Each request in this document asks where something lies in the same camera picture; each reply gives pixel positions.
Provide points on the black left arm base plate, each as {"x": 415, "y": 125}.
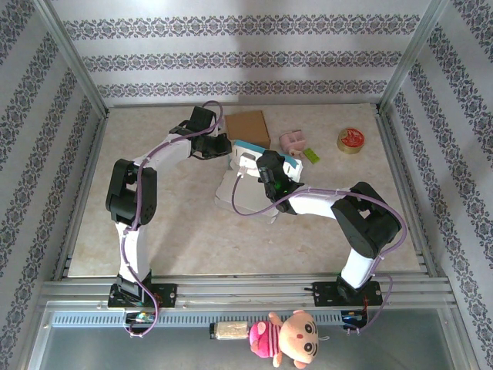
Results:
{"x": 167, "y": 294}

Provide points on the aluminium mounting rail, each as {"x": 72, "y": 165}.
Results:
{"x": 246, "y": 293}

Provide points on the brown cardboard box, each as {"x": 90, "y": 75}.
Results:
{"x": 246, "y": 127}

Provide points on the grey metal sheet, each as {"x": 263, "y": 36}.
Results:
{"x": 154, "y": 350}

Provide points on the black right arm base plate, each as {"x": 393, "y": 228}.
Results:
{"x": 327, "y": 294}

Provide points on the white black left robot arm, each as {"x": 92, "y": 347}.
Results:
{"x": 135, "y": 254}

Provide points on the small electronics board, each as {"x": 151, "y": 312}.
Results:
{"x": 352, "y": 318}
{"x": 140, "y": 317}

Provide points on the gold round tin red lid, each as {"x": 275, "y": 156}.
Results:
{"x": 350, "y": 140}

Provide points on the aluminium frame post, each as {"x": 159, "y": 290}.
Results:
{"x": 411, "y": 58}
{"x": 71, "y": 58}

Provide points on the beige block with black end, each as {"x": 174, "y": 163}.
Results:
{"x": 231, "y": 331}

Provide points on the aluminium side rail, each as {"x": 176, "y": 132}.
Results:
{"x": 97, "y": 135}
{"x": 396, "y": 154}

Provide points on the pink plastic toy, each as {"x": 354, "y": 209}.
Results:
{"x": 291, "y": 139}

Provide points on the pink plush doll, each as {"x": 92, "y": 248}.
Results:
{"x": 296, "y": 339}

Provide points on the green toy brick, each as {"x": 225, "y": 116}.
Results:
{"x": 312, "y": 156}

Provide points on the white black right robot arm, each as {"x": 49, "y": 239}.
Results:
{"x": 316, "y": 202}

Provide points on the white teal paper box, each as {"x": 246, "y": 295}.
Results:
{"x": 250, "y": 192}

